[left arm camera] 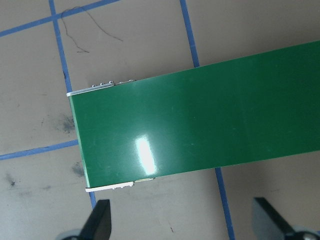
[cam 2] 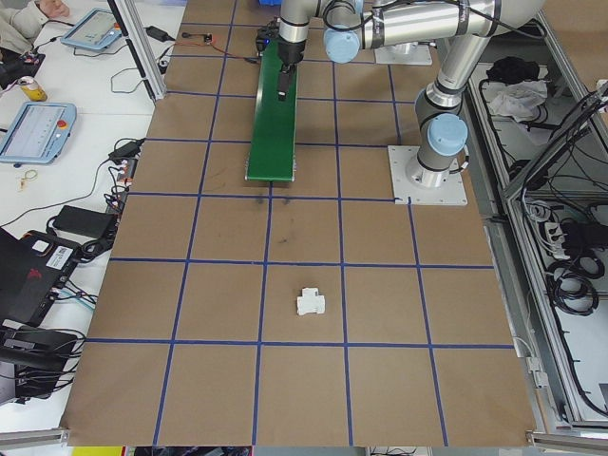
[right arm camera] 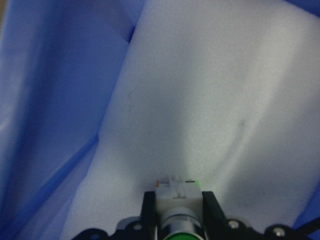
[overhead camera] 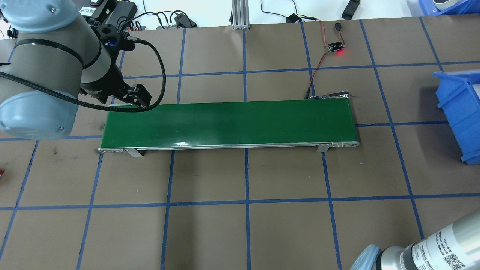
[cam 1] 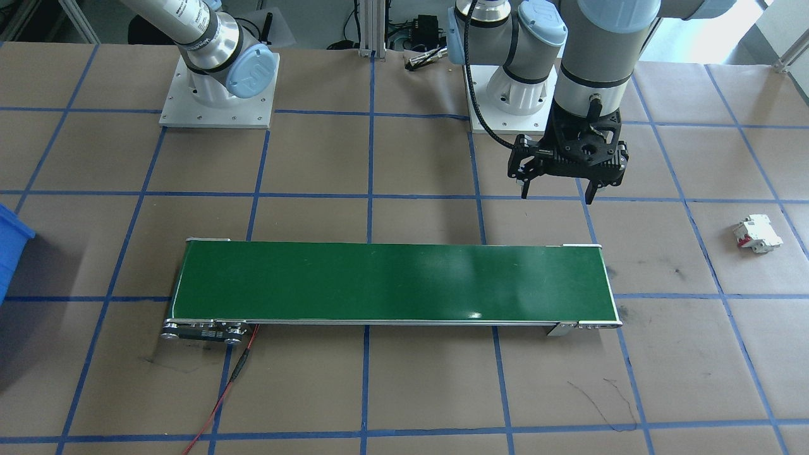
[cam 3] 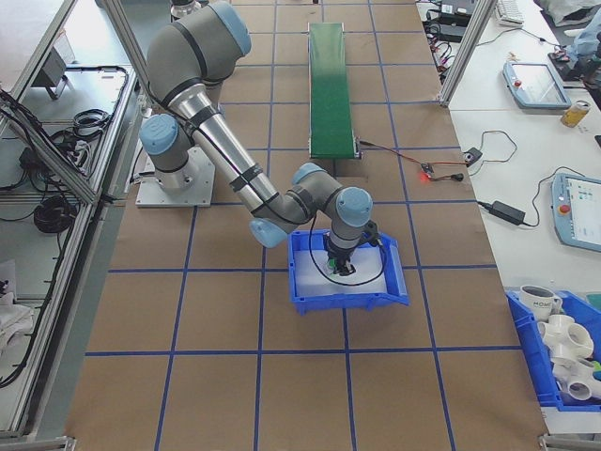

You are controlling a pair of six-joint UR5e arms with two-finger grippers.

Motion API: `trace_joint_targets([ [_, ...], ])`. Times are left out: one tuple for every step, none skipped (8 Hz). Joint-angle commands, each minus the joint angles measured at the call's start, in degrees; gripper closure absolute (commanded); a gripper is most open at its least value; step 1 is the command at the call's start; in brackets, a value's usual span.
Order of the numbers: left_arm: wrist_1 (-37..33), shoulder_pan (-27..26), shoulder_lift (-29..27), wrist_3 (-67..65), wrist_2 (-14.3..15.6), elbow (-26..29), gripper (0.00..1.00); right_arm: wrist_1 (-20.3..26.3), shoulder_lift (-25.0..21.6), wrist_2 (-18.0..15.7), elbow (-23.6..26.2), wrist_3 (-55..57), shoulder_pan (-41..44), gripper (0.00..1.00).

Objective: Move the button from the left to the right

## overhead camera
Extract black power plug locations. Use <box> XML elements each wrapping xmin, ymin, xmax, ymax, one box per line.
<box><xmin>173</xmin><ymin>12</ymin><xmax>198</xmax><ymax>29</ymax></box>

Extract green belt conveyor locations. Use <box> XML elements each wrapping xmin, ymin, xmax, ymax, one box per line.
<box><xmin>98</xmin><ymin>91</ymin><xmax>360</xmax><ymax>157</ymax></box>

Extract slim black power adapter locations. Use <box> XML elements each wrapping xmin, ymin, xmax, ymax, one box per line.
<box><xmin>340</xmin><ymin>0</ymin><xmax>361</xmax><ymax>20</ymax></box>

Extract blue bin with roll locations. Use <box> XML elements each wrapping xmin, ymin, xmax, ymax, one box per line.
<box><xmin>417</xmin><ymin>0</ymin><xmax>480</xmax><ymax>16</ymax></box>

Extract white tape roll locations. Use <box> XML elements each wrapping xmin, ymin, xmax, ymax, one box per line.
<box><xmin>433</xmin><ymin>0</ymin><xmax>457</xmax><ymax>11</ymax></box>

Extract large blue storage bin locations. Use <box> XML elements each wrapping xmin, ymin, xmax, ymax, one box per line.
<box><xmin>432</xmin><ymin>69</ymin><xmax>480</xmax><ymax>165</ymax></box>

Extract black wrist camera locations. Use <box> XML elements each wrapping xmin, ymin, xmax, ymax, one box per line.
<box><xmin>94</xmin><ymin>24</ymin><xmax>136</xmax><ymax>52</ymax></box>

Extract aluminium profile post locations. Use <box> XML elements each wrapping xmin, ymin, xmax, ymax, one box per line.
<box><xmin>229</xmin><ymin>0</ymin><xmax>251</xmax><ymax>30</ymax></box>

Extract red black wire pair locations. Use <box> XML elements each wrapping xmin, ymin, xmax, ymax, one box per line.
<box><xmin>306</xmin><ymin>51</ymin><xmax>332</xmax><ymax>100</ymax></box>

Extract red black wire with plug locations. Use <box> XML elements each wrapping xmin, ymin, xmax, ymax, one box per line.
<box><xmin>287</xmin><ymin>14</ymin><xmax>330</xmax><ymax>47</ymax></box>

